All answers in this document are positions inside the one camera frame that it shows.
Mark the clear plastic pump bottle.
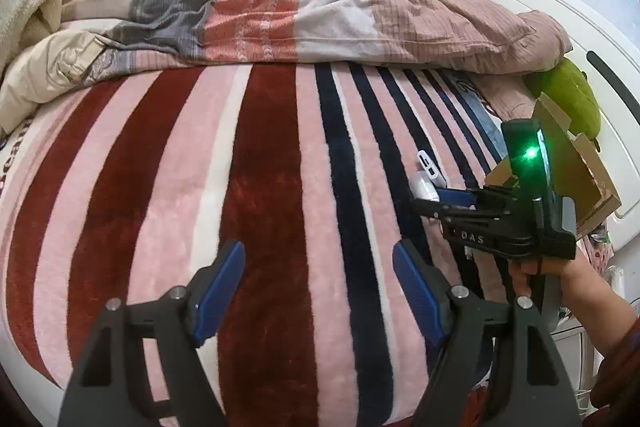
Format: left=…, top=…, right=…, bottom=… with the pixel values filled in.
left=411, top=150, right=447, bottom=202

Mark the cream fluffy blanket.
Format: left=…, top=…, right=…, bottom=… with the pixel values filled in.
left=1, top=0, right=119, bottom=136

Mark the person's right hand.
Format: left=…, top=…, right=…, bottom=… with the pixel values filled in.
left=509, top=247, right=599, bottom=305

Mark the white bed headboard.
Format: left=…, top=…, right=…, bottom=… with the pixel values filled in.
left=491, top=0, right=639, bottom=251

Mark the striped fleece bed blanket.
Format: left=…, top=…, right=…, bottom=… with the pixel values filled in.
left=1, top=64, right=509, bottom=426

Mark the pink grey patchwork quilt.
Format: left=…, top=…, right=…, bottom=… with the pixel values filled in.
left=62, top=0, right=572, bottom=79

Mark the green plush pillow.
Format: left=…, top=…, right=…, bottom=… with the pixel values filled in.
left=524, top=57, right=601, bottom=141

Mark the person's right forearm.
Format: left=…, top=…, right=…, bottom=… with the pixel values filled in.
left=560, top=263, right=640, bottom=413

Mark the brown cardboard box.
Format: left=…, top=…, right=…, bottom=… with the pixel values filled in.
left=484, top=92, right=623, bottom=238

